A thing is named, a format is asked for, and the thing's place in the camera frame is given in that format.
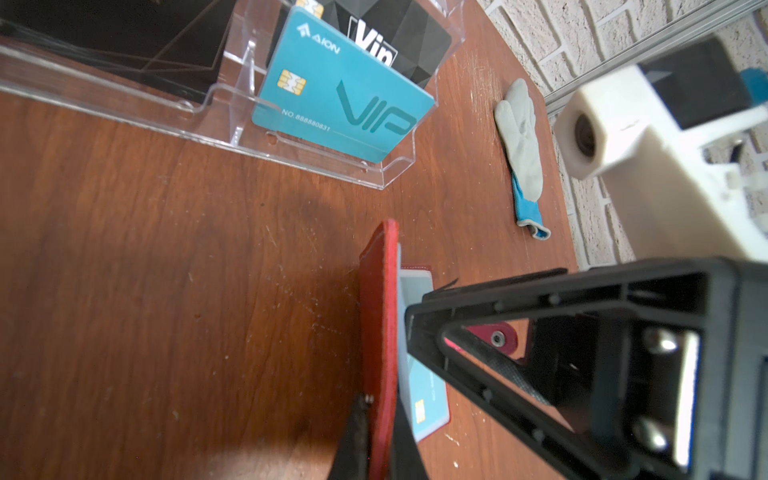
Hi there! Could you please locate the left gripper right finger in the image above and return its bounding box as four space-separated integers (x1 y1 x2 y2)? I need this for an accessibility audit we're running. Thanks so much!
391 398 429 480

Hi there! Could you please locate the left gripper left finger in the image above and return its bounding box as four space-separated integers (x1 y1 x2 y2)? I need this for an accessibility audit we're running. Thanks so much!
327 395 369 480

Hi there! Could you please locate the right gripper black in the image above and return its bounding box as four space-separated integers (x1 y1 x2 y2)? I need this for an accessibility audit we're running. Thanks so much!
527 258 767 479

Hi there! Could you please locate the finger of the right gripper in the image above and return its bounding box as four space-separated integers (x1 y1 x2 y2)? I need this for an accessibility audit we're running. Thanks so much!
405 268 630 479

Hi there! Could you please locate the light teal card from holder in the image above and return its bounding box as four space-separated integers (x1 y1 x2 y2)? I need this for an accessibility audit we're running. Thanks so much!
397 269 450 442

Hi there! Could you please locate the red leather card holder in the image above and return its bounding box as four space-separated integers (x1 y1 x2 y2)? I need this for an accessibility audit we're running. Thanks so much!
359 219 432 479

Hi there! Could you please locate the clear acrylic card display stand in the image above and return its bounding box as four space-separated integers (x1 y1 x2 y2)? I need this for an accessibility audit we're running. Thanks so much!
1 1 464 189

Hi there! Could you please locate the teal VIP card in stand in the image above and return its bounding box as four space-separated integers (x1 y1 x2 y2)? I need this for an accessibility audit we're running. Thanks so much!
252 6 435 164

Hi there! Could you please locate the black logo Vip card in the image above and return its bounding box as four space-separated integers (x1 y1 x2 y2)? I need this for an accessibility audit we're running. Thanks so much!
266 0 453 90

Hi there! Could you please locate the grey work glove blue cuff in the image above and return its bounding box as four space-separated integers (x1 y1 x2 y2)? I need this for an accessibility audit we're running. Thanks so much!
494 78 551 241

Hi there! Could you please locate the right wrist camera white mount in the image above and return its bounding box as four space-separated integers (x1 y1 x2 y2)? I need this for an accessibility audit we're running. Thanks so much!
554 36 767 262

